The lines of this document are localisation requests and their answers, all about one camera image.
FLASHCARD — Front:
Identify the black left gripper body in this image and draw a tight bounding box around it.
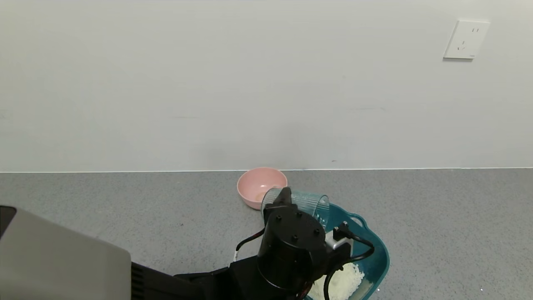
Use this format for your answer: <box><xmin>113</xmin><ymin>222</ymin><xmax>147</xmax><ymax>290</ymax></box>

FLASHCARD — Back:
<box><xmin>263</xmin><ymin>203</ymin><xmax>298</xmax><ymax>223</ymax></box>

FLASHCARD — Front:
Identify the clear ribbed glass cup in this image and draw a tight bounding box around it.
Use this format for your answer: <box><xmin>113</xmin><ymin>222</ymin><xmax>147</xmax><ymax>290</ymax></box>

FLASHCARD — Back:
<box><xmin>261</xmin><ymin>187</ymin><xmax>330</xmax><ymax>230</ymax></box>

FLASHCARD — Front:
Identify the white powder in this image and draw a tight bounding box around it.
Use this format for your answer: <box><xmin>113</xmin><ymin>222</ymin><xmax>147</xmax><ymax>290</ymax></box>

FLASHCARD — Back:
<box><xmin>309</xmin><ymin>262</ymin><xmax>365</xmax><ymax>300</ymax></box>

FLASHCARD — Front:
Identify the pink bowl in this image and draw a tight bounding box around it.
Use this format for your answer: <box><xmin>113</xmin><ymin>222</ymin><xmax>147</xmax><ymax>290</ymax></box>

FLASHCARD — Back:
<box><xmin>237</xmin><ymin>167</ymin><xmax>288</xmax><ymax>210</ymax></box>

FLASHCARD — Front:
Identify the black cable with white tag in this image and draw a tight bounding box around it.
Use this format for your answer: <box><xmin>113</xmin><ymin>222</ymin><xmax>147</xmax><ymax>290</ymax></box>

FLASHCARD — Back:
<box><xmin>233</xmin><ymin>228</ymin><xmax>267</xmax><ymax>262</ymax></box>

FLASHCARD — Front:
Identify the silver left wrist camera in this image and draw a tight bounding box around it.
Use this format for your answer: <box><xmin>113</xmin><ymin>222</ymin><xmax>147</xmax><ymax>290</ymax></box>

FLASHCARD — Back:
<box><xmin>325</xmin><ymin>222</ymin><xmax>354</xmax><ymax>253</ymax></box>

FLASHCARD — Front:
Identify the thick black camera cable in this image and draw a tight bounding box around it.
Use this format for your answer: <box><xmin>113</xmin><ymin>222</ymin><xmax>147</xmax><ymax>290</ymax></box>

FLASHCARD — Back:
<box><xmin>323</xmin><ymin>231</ymin><xmax>375</xmax><ymax>300</ymax></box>

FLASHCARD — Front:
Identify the teal plastic tray with handles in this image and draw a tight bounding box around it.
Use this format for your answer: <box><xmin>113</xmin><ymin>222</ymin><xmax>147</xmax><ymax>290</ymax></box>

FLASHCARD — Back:
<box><xmin>306</xmin><ymin>203</ymin><xmax>391</xmax><ymax>300</ymax></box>

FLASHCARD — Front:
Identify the white wall socket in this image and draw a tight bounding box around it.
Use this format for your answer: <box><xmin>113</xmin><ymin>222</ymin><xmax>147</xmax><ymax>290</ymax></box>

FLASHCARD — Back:
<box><xmin>443</xmin><ymin>20</ymin><xmax>491</xmax><ymax>60</ymax></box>

